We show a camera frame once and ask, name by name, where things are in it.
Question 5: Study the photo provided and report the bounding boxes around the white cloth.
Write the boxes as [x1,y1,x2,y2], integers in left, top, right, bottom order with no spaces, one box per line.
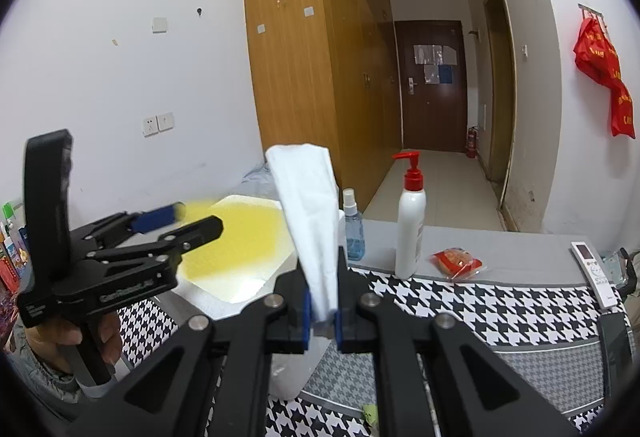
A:
[265,143,347,324]

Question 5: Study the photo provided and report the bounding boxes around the white remote control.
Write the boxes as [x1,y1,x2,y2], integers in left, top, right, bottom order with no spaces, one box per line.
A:
[571,241,614,301]

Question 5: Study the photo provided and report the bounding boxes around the person's left forearm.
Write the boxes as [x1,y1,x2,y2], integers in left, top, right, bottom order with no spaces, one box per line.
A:
[7,342,98,424]

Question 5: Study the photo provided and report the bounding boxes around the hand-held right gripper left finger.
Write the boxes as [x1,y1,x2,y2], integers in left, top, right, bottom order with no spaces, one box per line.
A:
[65,266,314,437]

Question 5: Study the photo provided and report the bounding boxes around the light wooden side door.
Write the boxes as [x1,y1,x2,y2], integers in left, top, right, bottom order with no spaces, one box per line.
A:
[482,0,517,214]

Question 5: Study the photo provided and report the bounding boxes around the white foam box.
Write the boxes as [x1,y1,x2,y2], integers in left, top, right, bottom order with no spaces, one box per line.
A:
[175,194,352,402]

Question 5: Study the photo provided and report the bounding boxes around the person's left hand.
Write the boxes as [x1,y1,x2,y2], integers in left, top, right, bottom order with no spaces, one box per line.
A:
[24,312,124,366]

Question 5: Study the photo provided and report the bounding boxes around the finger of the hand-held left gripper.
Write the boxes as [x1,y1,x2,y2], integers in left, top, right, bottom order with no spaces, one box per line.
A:
[75,201,187,259]
[87,215,225,266]

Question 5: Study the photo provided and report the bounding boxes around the dark brown door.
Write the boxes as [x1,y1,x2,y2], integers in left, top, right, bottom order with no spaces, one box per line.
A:
[393,20,469,153]

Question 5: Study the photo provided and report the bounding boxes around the yellow cloth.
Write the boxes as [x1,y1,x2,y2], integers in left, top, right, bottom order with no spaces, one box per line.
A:
[177,198,301,281]

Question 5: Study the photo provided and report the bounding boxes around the blue spray bottle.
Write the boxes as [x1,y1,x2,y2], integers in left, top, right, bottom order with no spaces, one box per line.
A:
[341,188,366,262]

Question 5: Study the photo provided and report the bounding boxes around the wooden wardrobe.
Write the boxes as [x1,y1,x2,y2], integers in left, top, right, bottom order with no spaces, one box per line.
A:
[242,0,404,214]

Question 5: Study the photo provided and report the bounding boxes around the metal wall hook rack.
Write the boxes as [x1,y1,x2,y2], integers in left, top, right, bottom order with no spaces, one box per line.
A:
[578,3,607,26]

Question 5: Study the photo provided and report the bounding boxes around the white pump bottle red cap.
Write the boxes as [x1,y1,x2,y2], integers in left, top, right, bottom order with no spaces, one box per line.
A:
[392,150,427,280]

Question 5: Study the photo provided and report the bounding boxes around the houndstooth table runner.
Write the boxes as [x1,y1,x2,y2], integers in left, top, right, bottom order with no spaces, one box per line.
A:
[117,262,632,437]

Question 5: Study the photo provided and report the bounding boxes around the light blue bedsheet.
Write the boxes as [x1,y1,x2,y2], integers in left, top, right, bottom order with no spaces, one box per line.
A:
[242,163,276,199]

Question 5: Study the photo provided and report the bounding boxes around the red snack packet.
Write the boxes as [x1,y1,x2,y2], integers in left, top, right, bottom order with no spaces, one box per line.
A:
[430,247,485,282]

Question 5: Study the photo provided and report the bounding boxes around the red plastic bag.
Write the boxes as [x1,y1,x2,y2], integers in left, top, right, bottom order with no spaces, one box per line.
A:
[573,14,637,139]

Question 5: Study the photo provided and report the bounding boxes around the white door notices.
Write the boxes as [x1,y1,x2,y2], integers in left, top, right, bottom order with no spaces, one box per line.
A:
[413,44,458,84]

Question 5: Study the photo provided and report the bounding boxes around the black smartphone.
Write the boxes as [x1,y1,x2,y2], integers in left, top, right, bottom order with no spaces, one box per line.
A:
[600,312,634,393]

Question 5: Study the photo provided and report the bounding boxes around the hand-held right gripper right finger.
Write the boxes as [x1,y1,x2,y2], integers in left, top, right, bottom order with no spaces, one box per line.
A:
[334,244,581,437]

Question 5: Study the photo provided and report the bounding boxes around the black strap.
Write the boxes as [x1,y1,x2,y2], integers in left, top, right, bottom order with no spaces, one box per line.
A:
[617,247,639,304]

